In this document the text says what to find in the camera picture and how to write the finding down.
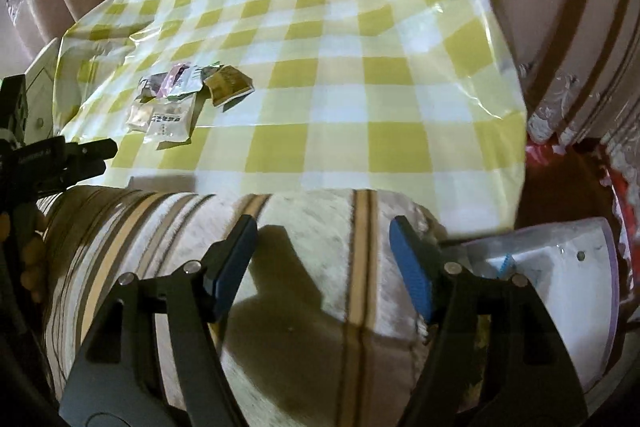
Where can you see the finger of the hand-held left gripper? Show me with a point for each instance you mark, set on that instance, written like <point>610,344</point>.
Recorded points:
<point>85,171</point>
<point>90,149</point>

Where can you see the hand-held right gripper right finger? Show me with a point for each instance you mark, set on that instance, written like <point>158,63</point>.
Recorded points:
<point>410,267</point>

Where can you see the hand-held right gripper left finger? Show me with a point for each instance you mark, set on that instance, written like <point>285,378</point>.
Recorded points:
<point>235,267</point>

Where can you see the blue striped nut packet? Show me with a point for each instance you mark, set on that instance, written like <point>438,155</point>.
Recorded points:
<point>502,264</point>

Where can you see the white plastic container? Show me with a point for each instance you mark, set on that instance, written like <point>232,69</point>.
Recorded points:
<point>565,307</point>

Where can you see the person's left hand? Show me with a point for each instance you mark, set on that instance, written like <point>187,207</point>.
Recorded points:
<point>35,257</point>

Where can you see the clear nut packet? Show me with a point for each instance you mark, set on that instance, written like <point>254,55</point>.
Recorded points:
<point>140,117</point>

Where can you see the striped cushion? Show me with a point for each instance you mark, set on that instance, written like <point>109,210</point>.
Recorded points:
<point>310,257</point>

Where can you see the white plastic panel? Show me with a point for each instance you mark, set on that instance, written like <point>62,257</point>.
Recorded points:
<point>42,82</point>

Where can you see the white nut packet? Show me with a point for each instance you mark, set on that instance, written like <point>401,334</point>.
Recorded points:
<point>170,124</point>

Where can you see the pink snack packet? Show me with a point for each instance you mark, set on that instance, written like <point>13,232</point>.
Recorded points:
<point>172,79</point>

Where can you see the green white snack packet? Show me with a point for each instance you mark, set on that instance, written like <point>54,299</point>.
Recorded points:
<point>195,79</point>

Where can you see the small green yellow packet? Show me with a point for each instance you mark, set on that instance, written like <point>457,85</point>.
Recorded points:
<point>230,79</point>
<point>225,98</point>

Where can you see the yellow checkered tablecloth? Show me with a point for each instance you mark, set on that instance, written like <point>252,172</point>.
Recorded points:
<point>350,107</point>

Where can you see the red patterned bag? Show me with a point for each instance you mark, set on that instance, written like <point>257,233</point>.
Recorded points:
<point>622,197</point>

